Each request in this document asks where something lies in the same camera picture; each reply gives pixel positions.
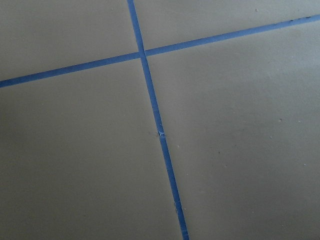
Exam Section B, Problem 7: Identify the blue tape strip lengthwise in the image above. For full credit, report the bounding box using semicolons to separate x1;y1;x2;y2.
127;0;190;240

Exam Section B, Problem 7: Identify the blue tape strip crosswise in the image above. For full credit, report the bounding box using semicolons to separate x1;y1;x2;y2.
0;14;320;88

